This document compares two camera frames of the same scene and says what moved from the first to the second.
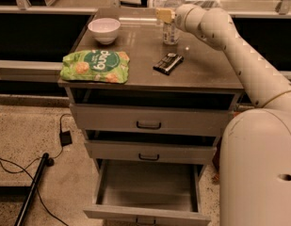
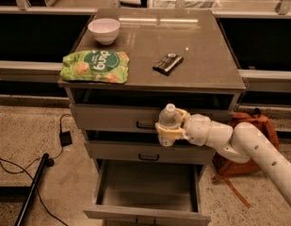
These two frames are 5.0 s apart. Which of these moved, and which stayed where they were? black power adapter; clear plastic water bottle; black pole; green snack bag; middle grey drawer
Moved: clear plastic water bottle
Stayed: green snack bag; black pole; middle grey drawer; black power adapter
